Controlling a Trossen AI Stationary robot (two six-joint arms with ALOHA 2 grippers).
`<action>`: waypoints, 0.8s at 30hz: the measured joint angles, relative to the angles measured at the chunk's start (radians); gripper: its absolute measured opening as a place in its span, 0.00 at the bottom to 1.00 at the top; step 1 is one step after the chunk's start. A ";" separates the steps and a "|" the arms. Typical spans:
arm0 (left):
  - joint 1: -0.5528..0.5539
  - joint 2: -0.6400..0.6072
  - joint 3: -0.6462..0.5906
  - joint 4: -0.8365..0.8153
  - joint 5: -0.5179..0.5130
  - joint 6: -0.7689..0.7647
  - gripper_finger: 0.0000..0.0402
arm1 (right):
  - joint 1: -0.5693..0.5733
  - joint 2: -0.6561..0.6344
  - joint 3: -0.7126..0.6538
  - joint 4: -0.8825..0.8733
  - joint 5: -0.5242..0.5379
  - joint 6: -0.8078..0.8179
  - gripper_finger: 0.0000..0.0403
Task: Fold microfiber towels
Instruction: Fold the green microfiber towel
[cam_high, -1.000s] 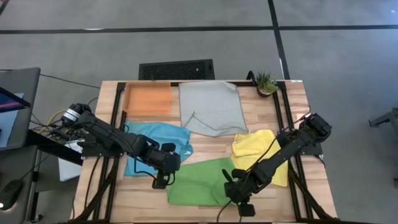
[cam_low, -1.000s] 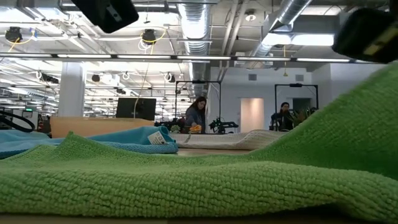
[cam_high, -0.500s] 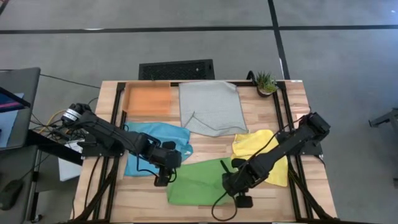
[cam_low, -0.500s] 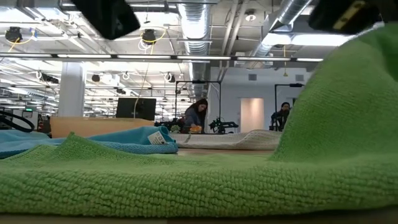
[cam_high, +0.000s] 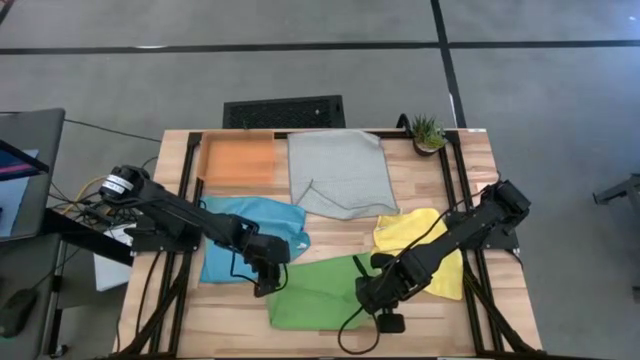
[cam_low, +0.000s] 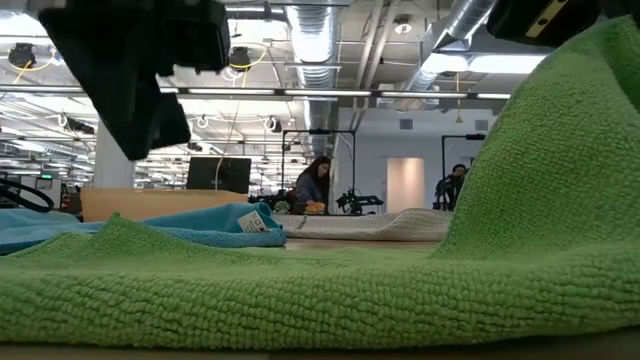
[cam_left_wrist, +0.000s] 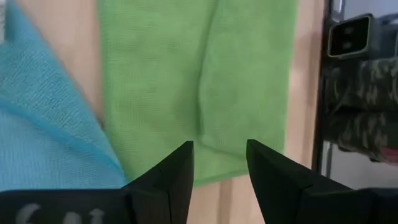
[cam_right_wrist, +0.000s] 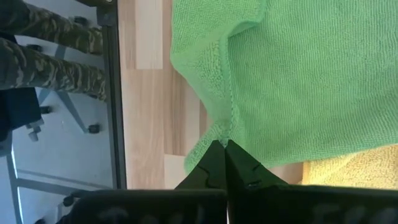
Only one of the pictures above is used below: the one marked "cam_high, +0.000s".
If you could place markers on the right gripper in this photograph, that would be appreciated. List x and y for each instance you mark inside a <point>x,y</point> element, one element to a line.
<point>395,285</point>

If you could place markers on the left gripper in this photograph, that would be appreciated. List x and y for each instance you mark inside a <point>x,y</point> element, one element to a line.
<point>270,250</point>

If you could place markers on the green microfiber towel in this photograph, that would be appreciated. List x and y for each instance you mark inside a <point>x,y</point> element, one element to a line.
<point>315,295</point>

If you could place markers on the yellow microfiber towel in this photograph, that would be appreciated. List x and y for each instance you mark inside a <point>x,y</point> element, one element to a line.
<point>400,230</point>

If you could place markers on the blue microfiber towel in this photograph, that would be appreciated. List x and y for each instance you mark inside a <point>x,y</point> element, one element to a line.
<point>280,215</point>

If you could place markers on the grey microfiber towel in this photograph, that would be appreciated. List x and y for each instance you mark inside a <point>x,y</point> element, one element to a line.
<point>340,170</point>

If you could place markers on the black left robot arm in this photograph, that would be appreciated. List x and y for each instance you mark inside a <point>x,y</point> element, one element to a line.
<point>175,205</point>

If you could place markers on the orange translucent plastic bin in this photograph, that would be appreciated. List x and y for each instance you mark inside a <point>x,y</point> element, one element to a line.
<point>235,160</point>

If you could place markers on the small potted green plant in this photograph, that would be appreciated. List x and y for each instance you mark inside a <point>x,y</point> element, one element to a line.
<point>427,135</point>

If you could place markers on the black perforated floor grate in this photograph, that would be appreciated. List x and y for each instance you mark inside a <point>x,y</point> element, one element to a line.
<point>282,112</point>

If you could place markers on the grey desk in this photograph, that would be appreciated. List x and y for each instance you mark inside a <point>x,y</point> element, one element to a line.
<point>25,250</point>

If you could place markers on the black computer mouse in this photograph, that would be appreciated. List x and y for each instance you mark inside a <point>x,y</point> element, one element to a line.
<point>17,312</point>

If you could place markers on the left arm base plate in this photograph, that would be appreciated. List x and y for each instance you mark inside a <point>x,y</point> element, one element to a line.
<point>150,242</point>

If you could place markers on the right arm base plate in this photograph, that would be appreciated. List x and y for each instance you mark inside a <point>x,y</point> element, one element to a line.
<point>500,240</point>

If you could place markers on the black aluminium table frame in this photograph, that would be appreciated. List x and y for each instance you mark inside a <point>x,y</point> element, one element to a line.
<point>395,134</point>

